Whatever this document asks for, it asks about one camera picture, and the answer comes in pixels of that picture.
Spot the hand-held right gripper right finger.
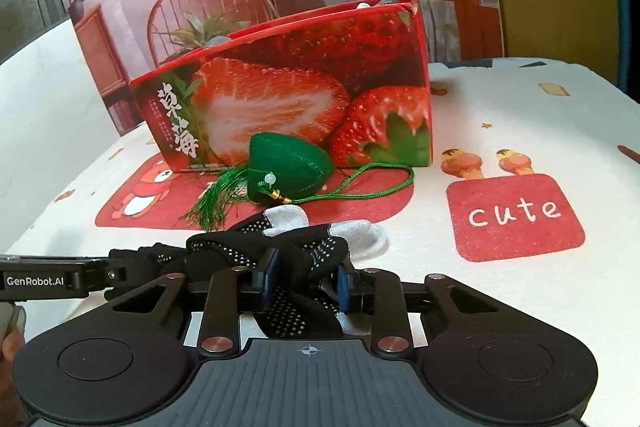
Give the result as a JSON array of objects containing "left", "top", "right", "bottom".
[{"left": 337, "top": 264, "right": 542, "bottom": 356}]

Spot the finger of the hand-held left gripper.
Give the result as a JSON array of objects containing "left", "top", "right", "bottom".
[{"left": 105, "top": 246, "right": 212, "bottom": 303}]

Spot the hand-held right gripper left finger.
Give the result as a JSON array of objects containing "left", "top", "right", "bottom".
[{"left": 69, "top": 249, "right": 279, "bottom": 356}]

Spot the black dotted glove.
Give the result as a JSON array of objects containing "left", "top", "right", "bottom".
[{"left": 186, "top": 206, "right": 389, "bottom": 341}]

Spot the red strawberry print box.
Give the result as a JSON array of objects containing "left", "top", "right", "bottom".
[{"left": 129, "top": 0, "right": 432, "bottom": 174}]

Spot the person's left hand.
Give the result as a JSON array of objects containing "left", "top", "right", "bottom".
[{"left": 0, "top": 329, "right": 26, "bottom": 409}]

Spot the green tasselled sachet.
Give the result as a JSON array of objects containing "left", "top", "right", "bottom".
[{"left": 181, "top": 133, "right": 416, "bottom": 231}]

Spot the cartoon printed tablecloth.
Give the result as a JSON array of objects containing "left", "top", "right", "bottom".
[{"left": 0, "top": 57, "right": 640, "bottom": 427}]

